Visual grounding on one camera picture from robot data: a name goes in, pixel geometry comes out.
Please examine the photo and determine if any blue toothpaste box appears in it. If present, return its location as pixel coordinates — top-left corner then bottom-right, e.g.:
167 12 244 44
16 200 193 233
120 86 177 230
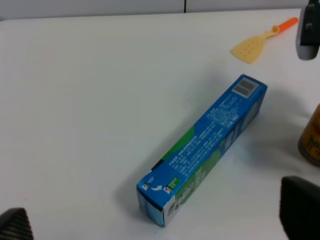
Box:
136 74 268 228

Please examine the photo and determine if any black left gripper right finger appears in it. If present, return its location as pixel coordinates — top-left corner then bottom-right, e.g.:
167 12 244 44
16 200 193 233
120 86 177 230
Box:
279 176 320 240

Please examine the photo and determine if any yellow beverage can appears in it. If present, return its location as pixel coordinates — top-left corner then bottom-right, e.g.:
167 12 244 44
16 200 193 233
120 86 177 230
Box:
298 104 320 166

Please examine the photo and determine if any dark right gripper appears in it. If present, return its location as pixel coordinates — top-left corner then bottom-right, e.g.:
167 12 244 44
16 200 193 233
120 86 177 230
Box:
295 0 320 60

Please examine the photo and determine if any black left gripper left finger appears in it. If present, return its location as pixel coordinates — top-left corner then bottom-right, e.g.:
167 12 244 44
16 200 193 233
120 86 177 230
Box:
0 207 34 240

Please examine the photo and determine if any yellow spatula orange handle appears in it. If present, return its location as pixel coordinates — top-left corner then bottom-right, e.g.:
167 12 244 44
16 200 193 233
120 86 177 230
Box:
230 17 299 64

